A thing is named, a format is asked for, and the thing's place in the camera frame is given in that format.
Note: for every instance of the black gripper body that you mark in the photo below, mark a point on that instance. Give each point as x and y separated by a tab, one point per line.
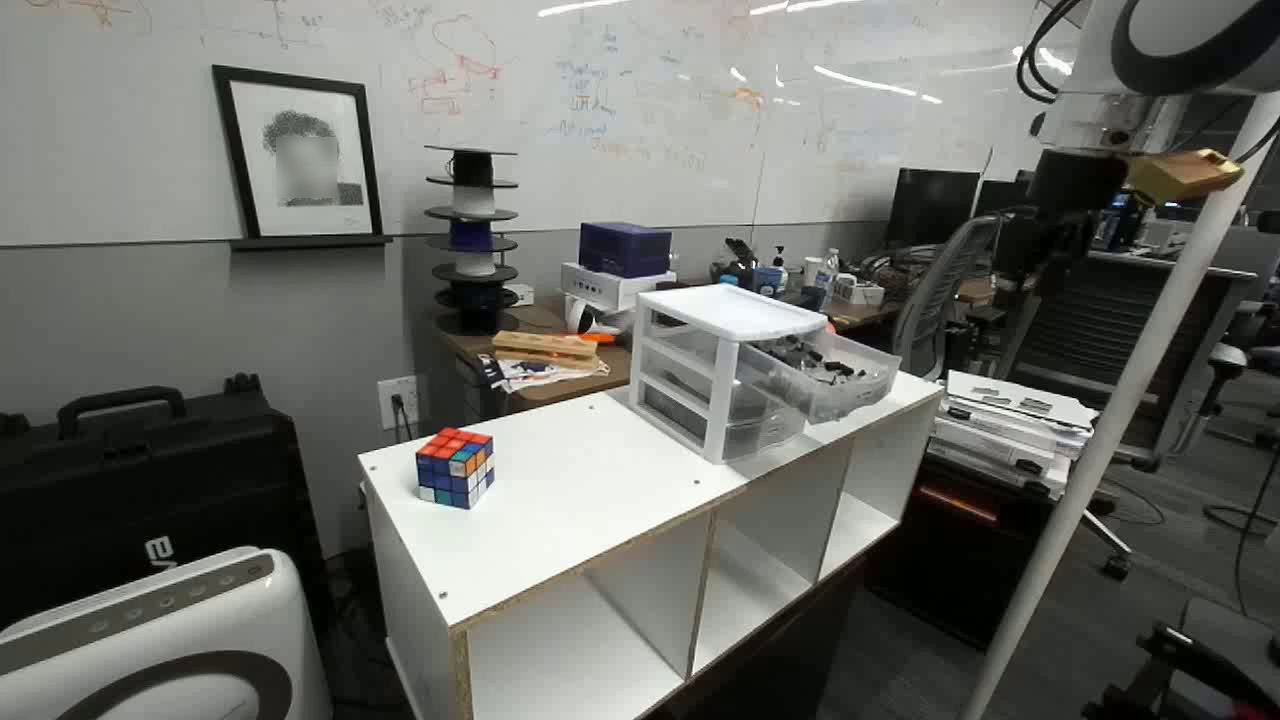
1082	193

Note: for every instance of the clear plastic drawer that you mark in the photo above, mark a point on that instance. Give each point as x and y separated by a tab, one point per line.
680	378
680	418
855	398

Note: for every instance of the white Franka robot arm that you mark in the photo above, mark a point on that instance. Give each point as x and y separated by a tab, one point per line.
1095	54

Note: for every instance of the black small drawer parts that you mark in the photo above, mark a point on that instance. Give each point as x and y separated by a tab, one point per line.
805	361

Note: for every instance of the grey office desk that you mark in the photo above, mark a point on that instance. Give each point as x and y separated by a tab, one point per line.
1082	321

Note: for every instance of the black computer monitor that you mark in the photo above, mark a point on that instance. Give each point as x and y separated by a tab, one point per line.
935	203

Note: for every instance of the grey mesh office chair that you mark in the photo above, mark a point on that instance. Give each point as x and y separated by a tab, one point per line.
935	301

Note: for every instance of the white stand pole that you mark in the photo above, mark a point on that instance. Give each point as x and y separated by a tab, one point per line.
1133	383

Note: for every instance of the stack of printed papers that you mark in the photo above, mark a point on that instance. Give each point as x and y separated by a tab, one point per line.
1014	413

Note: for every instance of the small blue gadget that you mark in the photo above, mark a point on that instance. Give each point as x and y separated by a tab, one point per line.
761	277

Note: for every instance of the dark storage crate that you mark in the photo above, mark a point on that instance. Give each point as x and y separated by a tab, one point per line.
972	561

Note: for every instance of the purple box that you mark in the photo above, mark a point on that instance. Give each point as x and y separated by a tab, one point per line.
624	249

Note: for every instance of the white cardboard box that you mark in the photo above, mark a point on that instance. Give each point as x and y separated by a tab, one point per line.
614	286

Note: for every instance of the black tripod base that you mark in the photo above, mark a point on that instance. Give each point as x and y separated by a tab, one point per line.
1174	663

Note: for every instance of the large whiteboard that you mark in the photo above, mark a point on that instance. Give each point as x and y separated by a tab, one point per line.
603	106

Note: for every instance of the orange hand tool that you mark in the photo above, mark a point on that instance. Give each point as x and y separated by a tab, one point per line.
603	339

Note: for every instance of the wooden desk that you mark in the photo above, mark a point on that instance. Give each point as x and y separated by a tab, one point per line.
543	316

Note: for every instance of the wooden block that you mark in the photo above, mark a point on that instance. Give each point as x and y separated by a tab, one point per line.
545	344

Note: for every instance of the white printed paper sheet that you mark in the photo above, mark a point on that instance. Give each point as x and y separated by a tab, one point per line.
543	372

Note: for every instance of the white cubby shelf unit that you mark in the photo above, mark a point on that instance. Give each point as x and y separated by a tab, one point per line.
573	494

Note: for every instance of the black white spool tower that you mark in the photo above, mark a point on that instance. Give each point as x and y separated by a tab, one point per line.
473	275

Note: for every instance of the Rubik's cube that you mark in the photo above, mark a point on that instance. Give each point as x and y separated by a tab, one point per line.
454	466

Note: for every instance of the black picture ledge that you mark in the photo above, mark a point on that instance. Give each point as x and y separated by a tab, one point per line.
312	246

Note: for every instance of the black framed portrait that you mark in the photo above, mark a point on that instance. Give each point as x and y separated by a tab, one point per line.
303	161

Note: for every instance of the black hard carry case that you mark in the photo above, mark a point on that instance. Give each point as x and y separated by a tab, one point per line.
144	494

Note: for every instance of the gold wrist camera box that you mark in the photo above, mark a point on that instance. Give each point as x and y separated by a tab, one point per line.
1180	173

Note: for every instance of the white drawer organizer frame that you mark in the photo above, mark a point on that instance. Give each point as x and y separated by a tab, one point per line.
727	310

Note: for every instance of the white wall outlet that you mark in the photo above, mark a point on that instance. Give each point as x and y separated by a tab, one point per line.
399	403

